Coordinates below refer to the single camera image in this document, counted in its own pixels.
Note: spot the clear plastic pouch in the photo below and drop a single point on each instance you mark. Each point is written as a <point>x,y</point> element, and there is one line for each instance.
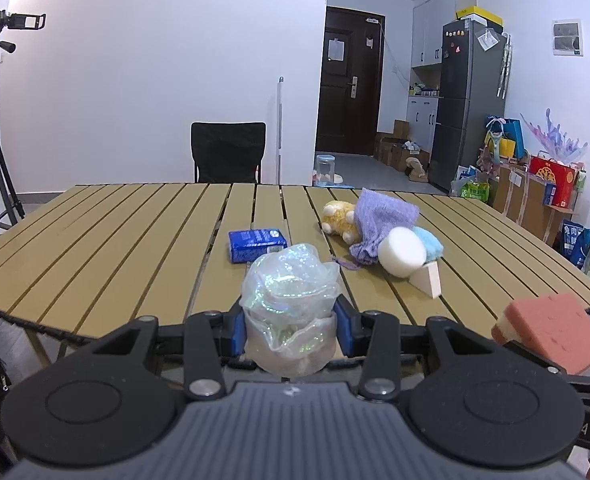
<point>487,40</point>

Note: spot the yellow flat box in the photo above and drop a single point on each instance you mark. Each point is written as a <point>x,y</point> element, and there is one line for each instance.
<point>480,15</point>

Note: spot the clear plastic jar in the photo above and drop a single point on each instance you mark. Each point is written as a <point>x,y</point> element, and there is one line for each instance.
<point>325,170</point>

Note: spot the white electrical panel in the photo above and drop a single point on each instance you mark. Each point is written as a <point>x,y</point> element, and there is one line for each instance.
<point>568,37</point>

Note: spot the white paper sheet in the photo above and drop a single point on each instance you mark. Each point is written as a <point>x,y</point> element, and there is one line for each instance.
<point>336,49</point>

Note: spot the tan folding camping table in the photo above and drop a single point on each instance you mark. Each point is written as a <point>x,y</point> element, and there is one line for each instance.
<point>125,260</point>

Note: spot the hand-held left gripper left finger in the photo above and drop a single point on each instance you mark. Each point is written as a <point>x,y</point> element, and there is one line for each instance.
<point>236,332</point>

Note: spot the red gift box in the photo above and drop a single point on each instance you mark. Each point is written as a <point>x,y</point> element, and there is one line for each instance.
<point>550,180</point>

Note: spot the iridescent clear plastic bag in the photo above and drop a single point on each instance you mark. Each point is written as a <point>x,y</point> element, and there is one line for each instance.
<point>290,300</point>

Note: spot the white base cabinet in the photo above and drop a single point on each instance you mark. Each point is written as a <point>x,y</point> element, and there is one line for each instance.
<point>422,125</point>

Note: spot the small cardboard box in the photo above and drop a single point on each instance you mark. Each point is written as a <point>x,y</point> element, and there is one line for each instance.
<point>392,147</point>

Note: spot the light blue plush mitt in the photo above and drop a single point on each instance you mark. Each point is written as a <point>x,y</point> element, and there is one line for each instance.
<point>431,242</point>

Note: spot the purple coral wall decoration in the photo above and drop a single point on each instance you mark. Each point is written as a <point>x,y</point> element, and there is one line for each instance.
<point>555,135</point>

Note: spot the blue printed bag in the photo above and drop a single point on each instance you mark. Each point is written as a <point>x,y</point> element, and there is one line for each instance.
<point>577,245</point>

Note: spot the orange sponge block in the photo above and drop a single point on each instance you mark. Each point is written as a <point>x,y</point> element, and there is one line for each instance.
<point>550,330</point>

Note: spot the white mop pole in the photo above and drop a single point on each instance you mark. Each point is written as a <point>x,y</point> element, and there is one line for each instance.
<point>279,130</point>

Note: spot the dark brown door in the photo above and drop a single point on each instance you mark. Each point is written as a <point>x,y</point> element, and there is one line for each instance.
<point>347,120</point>

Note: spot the purple fluffy pouch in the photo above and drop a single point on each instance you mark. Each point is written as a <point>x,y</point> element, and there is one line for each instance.
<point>380,220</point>

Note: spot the black folding chair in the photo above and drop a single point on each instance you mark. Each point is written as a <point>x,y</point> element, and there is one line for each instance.
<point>227,152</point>

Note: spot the large cardboard box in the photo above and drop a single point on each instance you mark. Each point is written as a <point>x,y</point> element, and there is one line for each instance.
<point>517,200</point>

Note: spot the yellow gift bag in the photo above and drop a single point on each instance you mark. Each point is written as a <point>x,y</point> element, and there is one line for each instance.
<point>505,149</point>

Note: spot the white wall cabinet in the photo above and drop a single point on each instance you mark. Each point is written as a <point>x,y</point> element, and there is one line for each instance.
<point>432,30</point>

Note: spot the blue tissue packet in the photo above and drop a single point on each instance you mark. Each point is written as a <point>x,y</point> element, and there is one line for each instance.
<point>255,246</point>

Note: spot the pale wooden triangle block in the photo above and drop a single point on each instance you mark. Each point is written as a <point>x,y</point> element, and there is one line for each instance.
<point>429,284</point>

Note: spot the yellow white alpaca plush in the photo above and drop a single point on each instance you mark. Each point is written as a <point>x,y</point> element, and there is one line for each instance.
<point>337,220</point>

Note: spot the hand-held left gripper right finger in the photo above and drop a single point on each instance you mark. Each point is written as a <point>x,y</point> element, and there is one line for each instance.
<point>346,332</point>

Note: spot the white hangers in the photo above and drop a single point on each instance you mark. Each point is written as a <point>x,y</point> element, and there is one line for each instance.
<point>504,65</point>

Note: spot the grey refrigerator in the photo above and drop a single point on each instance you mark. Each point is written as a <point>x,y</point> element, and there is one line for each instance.
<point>465,125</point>

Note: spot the blue gift bag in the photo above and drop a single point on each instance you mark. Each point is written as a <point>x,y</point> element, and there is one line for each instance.
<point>512,132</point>

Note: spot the white foam cylinder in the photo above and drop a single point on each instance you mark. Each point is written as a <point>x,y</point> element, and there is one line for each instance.
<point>400,255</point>

